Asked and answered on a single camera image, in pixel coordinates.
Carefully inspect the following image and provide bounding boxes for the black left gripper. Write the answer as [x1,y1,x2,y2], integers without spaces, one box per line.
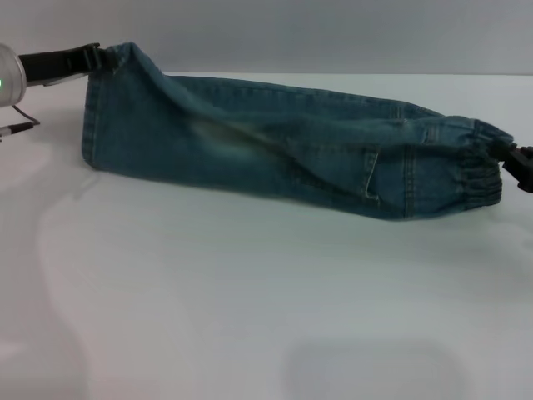
[18,42,122,87]

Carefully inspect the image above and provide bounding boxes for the blue faded denim shorts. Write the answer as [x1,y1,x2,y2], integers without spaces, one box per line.
[81,40,516,222]

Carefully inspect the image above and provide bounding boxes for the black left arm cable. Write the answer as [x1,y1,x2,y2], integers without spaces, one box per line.
[0,105,41,143]

